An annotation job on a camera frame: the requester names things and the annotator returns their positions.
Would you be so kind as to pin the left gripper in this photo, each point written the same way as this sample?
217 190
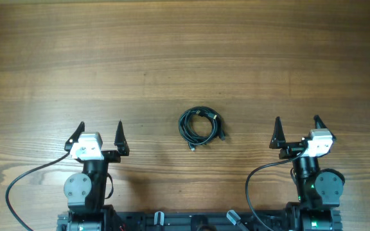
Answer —
113 157

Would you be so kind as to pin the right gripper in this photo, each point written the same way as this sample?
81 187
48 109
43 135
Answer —
293 149

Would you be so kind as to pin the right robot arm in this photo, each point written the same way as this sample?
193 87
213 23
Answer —
318 190

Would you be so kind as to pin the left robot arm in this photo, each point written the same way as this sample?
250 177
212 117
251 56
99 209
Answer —
86 191

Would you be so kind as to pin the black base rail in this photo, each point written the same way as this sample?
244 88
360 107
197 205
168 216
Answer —
186 221

